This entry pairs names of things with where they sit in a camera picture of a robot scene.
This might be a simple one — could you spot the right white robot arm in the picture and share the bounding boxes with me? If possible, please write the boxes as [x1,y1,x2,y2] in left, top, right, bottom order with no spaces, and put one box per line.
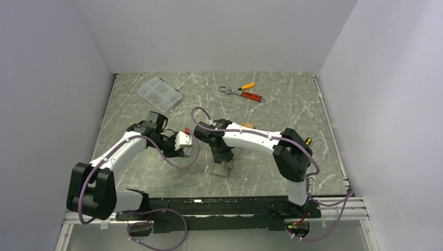
[193,119,313,217]

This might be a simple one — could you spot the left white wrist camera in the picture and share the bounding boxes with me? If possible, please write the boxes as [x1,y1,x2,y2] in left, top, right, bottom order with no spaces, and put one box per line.
[174,128,193,151]

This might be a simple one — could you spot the yellow black screwdriver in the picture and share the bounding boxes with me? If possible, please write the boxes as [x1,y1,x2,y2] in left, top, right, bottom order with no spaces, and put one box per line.
[305,138,312,146]

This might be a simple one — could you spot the orange handled pliers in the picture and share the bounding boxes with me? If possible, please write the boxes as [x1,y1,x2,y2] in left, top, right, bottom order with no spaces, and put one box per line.
[219,83,255,96]

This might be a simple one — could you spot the clear plastic organizer box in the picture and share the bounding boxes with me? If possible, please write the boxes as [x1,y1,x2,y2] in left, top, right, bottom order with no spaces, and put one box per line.
[137,77,182,112]

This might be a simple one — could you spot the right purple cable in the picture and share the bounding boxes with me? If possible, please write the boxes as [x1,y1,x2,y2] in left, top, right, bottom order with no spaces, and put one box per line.
[191,106,355,243]

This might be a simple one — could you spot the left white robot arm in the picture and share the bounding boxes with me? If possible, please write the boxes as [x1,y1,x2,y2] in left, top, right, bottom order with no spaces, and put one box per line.
[66,111,193,223]

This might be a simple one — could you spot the red adjustable wrench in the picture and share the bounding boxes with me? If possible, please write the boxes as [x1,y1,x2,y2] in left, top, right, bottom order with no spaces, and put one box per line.
[226,90,267,102]

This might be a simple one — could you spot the grey card holder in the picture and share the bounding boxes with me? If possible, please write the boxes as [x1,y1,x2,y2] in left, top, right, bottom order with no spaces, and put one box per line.
[209,161,234,178]

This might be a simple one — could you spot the silver credit cards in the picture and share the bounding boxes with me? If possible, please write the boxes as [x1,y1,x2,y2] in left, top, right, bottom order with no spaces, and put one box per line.
[182,147,192,157]

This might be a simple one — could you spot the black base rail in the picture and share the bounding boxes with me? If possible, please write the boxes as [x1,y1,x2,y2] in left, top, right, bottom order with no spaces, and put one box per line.
[115,196,321,233]

